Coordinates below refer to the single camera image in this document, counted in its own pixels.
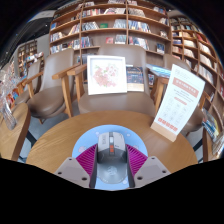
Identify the dark blue book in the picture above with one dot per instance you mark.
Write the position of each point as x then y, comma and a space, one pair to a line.
135, 78

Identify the curved wooden bookshelf unit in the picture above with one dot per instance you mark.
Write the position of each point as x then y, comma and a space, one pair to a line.
200, 50

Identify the stack of books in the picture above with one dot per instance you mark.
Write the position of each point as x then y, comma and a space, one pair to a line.
213, 125

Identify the grey computer mouse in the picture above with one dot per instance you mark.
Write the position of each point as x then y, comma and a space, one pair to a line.
111, 150

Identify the small distant bookshelf unit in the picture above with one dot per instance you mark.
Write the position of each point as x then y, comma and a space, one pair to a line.
26, 55

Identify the glass vase with dried flowers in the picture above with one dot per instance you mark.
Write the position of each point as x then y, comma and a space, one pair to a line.
8, 120

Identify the white sign on wooden base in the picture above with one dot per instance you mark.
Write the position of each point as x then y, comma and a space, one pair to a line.
176, 100

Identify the round light blue mouse pad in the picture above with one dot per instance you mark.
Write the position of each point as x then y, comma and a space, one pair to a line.
135, 136

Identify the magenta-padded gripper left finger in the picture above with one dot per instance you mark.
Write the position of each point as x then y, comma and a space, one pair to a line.
75, 170

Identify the round wooden side table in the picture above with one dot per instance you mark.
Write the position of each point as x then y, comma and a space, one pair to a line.
13, 133
213, 153

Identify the wide wooden bookshelf unit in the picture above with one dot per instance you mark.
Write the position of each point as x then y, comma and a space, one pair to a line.
110, 23

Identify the white framed flower picture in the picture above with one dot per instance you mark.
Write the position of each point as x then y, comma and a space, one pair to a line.
106, 75

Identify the brown wooden-armed chair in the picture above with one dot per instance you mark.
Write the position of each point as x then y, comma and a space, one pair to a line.
53, 96
195, 121
21, 96
116, 103

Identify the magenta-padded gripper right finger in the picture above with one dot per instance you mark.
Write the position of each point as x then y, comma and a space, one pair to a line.
148, 170

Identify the light blue book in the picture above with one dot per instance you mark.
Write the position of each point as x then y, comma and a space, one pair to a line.
160, 70

